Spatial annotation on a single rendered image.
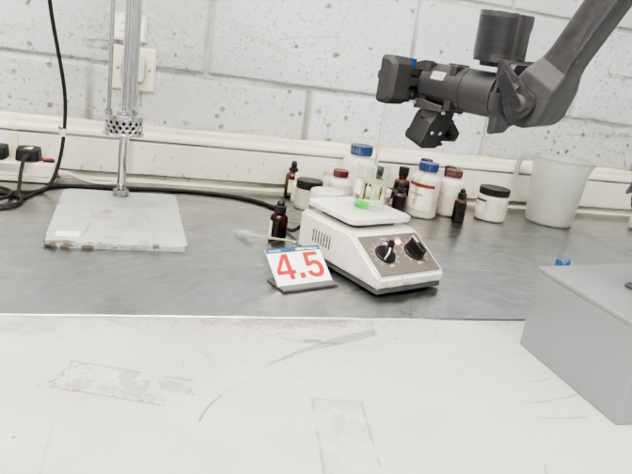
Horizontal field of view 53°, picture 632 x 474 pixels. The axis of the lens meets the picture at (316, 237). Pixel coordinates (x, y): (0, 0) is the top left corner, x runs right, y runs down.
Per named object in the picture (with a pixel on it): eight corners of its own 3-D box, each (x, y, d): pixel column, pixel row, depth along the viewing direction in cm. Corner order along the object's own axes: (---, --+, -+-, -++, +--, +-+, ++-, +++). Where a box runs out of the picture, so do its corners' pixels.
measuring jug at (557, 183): (492, 212, 150) (506, 149, 145) (517, 207, 159) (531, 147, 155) (569, 234, 138) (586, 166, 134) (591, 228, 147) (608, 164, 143)
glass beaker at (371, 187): (373, 217, 96) (382, 164, 94) (343, 208, 99) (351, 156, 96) (392, 212, 101) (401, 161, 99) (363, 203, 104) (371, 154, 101)
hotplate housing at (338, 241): (441, 288, 95) (451, 236, 93) (374, 298, 88) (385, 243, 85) (350, 240, 112) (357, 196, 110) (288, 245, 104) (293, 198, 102)
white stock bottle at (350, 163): (362, 211, 133) (372, 150, 129) (331, 203, 136) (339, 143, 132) (374, 205, 140) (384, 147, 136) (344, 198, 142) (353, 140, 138)
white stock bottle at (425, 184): (417, 210, 141) (426, 159, 138) (440, 217, 137) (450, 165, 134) (399, 212, 137) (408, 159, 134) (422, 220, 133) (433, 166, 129)
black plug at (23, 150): (38, 165, 117) (38, 152, 117) (11, 163, 116) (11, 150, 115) (42, 156, 124) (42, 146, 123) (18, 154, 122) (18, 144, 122)
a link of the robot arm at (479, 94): (519, 135, 83) (534, 62, 80) (497, 137, 80) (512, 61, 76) (474, 125, 88) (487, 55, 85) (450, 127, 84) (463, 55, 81)
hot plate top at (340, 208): (413, 222, 98) (414, 216, 98) (352, 226, 91) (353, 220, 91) (364, 200, 107) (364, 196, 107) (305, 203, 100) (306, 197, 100)
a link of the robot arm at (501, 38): (560, 119, 80) (583, 19, 76) (526, 121, 75) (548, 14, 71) (483, 103, 88) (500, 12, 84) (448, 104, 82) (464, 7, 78)
